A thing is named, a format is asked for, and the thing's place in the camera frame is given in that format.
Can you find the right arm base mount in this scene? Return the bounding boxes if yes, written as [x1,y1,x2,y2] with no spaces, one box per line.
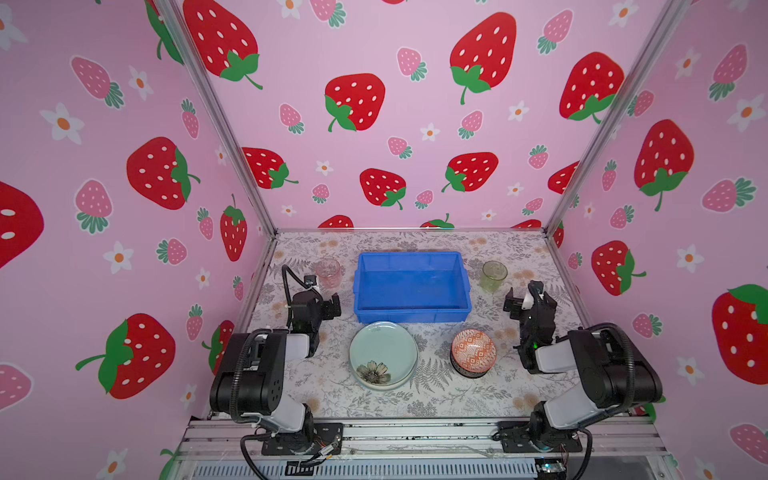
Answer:
[491,421,583,454]

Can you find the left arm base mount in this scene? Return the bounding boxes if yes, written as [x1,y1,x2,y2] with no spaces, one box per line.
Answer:
[261,422,344,456]

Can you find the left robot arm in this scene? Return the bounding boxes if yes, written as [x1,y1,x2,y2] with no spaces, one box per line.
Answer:
[209,289,341,434]

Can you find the blue plastic bin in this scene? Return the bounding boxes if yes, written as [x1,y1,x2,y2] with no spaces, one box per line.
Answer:
[353,251,472,324]

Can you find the pink glass cup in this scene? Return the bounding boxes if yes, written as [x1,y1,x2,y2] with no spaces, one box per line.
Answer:
[315,257,342,291]

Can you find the light green flower plate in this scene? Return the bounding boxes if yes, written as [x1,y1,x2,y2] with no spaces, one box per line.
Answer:
[349,322,419,391]

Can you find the green glass cup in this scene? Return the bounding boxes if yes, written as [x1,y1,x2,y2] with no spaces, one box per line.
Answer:
[480,260,508,293]

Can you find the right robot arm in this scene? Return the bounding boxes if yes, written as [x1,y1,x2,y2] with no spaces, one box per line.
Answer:
[493,281,663,453]

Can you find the orange patterned upturned bowl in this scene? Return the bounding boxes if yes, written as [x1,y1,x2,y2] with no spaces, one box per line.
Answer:
[450,329,497,379]

